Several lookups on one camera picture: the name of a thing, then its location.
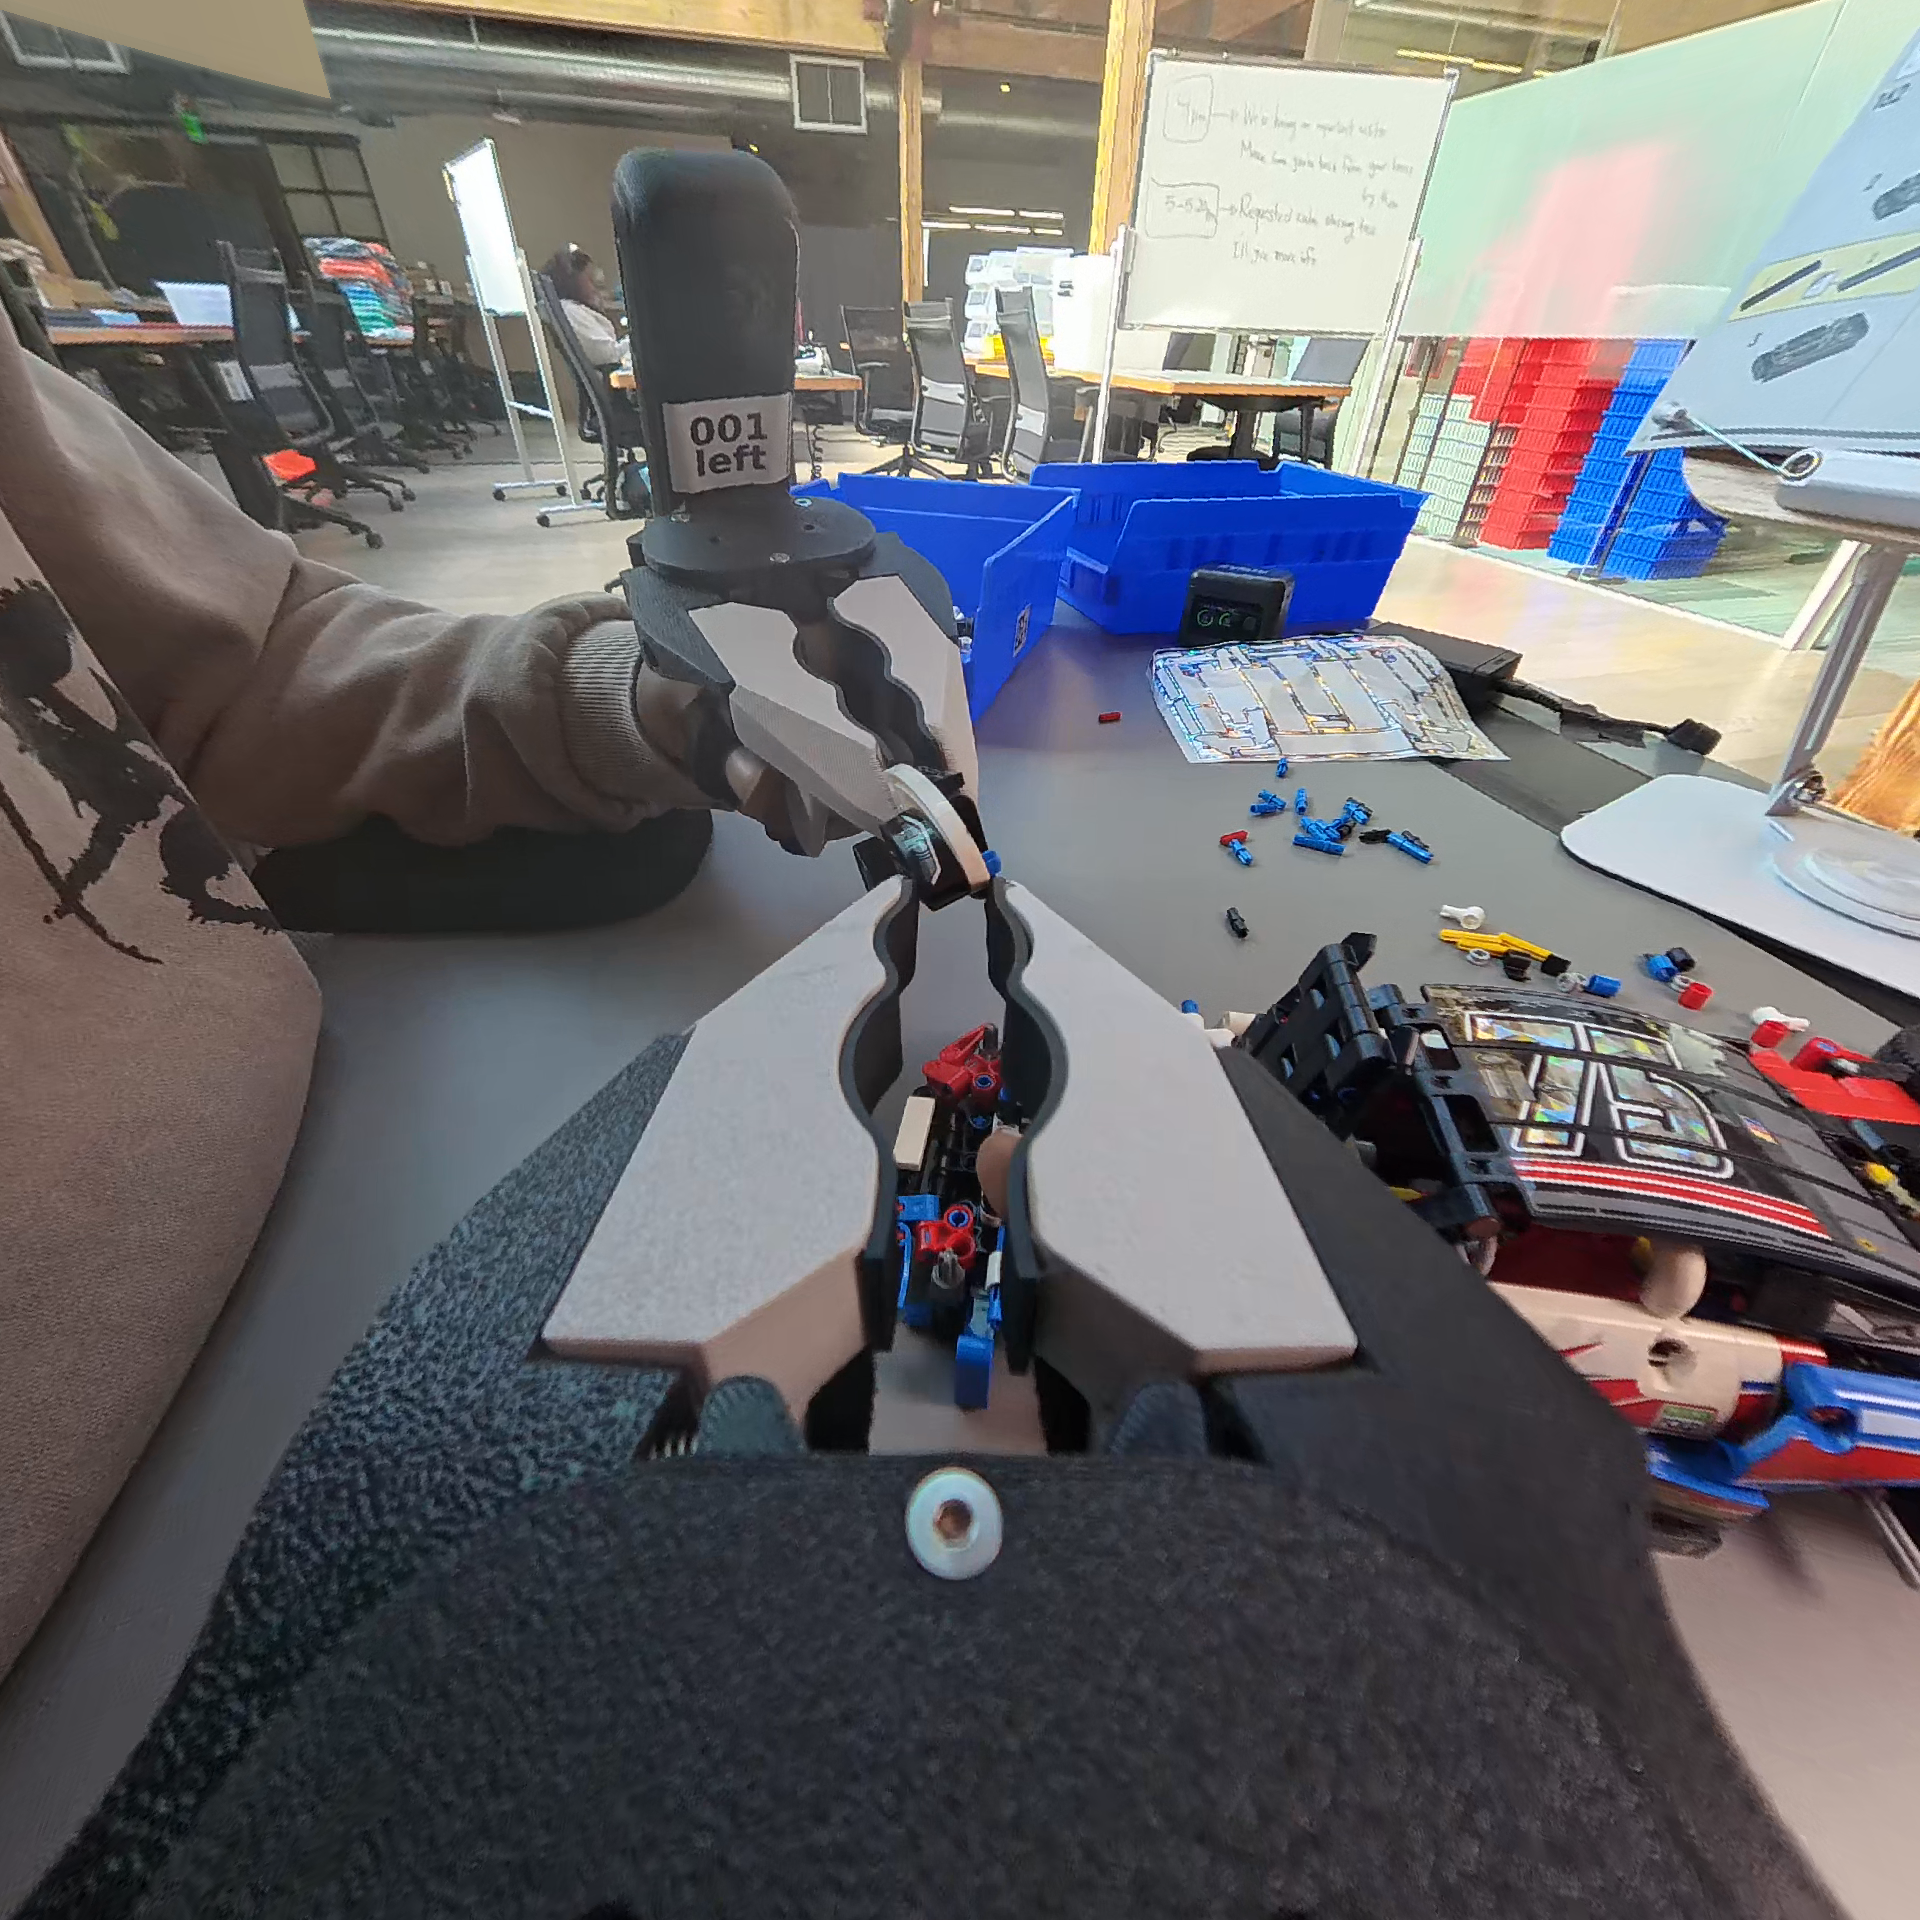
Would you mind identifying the wooden post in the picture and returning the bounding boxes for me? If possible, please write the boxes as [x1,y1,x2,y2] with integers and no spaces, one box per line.
[1088,0,1161,256]
[1832,719,1920,834]

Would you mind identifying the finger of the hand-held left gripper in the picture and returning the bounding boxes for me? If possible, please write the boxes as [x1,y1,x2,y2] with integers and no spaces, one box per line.
[796,575,984,804]
[690,600,944,859]

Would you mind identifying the toy brick race car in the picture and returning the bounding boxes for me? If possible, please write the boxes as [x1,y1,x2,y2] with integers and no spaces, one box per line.
[890,931,1920,1562]

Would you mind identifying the grey desk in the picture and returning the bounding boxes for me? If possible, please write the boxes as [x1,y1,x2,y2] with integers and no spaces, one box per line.
[0,600,1920,1920]

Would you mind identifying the person's left hand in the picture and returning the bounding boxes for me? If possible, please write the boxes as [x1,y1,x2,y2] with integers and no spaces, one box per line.
[633,667,824,862]

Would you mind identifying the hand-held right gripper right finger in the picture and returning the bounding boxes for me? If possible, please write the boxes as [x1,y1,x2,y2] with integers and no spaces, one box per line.
[989,880,1361,1450]

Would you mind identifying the group of black office chairs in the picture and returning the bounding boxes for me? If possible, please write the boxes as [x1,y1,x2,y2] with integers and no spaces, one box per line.
[0,240,1103,550]

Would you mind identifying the stack of white storage boxes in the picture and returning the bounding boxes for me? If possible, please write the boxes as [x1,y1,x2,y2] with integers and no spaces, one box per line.
[964,244,1125,369]

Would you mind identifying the blue plastic bin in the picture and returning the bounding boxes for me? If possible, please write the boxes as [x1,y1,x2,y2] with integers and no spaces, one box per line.
[1031,457,1431,640]
[791,468,1078,726]

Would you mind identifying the black cable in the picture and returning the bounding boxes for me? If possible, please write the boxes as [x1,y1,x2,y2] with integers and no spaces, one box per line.
[1486,672,1722,756]

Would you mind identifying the black white brick bumper assembly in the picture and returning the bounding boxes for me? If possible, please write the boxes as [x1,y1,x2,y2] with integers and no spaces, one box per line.
[852,762,1004,912]

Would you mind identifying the person's left forearm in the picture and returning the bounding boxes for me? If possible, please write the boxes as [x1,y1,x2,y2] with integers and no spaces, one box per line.
[0,306,721,849]

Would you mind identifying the pile of blue connector pins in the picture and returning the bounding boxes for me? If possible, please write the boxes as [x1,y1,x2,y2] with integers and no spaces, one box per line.
[1218,785,1437,874]

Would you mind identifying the whiteboard with writing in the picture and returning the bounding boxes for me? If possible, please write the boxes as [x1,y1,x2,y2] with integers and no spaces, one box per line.
[1117,49,1461,338]

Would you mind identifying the holographic sticker sheet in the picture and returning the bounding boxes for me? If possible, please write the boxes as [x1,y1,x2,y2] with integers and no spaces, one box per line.
[1150,633,1511,768]

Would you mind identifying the small rolling whiteboard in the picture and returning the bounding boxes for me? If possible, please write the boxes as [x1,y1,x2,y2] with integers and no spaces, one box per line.
[438,137,578,520]

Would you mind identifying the small black screen device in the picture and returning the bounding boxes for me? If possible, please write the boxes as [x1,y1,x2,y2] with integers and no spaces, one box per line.
[1182,566,1295,652]

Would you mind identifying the black power adapter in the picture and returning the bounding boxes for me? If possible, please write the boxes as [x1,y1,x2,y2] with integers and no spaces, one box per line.
[1370,617,1525,678]

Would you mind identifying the stacked red blue storage bins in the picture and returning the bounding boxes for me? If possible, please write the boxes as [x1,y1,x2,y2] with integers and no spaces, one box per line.
[1400,334,1729,585]

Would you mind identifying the black wrist rest pad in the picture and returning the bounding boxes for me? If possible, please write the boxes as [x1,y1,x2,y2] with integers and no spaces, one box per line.
[247,807,718,936]

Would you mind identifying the person's beige sweatshirt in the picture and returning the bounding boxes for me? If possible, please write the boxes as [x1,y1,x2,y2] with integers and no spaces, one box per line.
[0,510,324,1682]

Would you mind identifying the white metal book stand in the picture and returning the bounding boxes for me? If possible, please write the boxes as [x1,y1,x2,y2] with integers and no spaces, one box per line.
[1559,441,1920,1000]

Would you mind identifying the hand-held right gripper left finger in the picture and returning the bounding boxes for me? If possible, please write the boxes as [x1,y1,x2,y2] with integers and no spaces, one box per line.
[540,874,921,1444]

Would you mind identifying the cluster of small mixed bricks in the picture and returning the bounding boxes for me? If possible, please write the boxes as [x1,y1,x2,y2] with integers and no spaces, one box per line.
[1437,900,1713,1011]

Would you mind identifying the wooden office table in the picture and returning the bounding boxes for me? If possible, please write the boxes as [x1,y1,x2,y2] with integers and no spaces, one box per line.
[959,353,1353,466]
[46,306,242,355]

